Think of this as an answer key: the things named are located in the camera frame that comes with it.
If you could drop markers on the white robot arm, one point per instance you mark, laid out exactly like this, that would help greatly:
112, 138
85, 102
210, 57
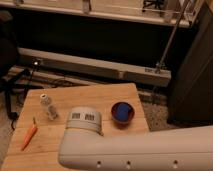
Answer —
84, 147

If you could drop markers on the blue ball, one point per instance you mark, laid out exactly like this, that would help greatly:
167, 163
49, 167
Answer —
122, 112

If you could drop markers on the red bowl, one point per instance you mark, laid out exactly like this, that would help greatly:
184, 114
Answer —
131, 113

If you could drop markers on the long white baseboard beam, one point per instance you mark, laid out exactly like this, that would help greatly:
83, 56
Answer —
139, 74

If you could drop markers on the metal tripod pole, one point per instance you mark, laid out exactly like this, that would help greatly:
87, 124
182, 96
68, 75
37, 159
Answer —
180, 15

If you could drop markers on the orange toy carrot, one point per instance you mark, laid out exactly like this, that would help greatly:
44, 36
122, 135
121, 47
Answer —
29, 134

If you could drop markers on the black office chair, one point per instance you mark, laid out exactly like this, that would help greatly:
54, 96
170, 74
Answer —
9, 56

